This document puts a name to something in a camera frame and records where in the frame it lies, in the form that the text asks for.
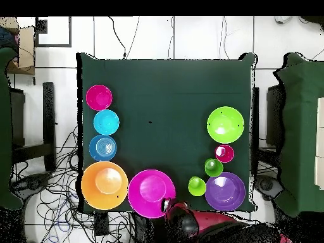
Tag green bowl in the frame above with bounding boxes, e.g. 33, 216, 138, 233
206, 106, 246, 144

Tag red cup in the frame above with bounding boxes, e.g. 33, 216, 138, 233
215, 144, 235, 163

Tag turquoise bowl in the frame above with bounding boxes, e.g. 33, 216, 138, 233
92, 109, 120, 136

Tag dark green table cloth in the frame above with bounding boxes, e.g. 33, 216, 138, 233
273, 52, 324, 218
0, 47, 24, 211
76, 52, 258, 213

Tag pink bowl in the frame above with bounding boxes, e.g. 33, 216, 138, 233
127, 169, 177, 219

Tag black cable with plug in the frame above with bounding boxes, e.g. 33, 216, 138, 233
108, 16, 127, 60

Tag orange bowl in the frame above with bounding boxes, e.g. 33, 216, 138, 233
80, 161, 129, 211

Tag dark grey pedestal leg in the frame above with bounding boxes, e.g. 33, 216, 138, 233
254, 174, 284, 202
9, 171, 55, 196

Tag cardboard box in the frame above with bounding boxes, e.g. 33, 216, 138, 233
6, 26, 35, 75

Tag red bowl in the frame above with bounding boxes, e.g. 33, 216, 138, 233
85, 84, 113, 111

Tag translucent blue bowl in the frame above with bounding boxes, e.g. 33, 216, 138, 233
88, 134, 118, 162

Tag black stand frame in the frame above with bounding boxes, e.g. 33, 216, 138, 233
9, 82, 57, 173
265, 84, 285, 147

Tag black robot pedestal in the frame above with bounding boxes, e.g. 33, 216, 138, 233
131, 211, 166, 243

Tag dark green cup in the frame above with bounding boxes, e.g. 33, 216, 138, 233
204, 158, 224, 178

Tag tangle of black cables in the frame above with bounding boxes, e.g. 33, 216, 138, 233
9, 125, 135, 243

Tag purple bowl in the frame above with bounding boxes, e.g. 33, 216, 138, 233
204, 171, 246, 212

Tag light green cup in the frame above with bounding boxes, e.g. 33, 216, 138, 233
187, 176, 207, 197

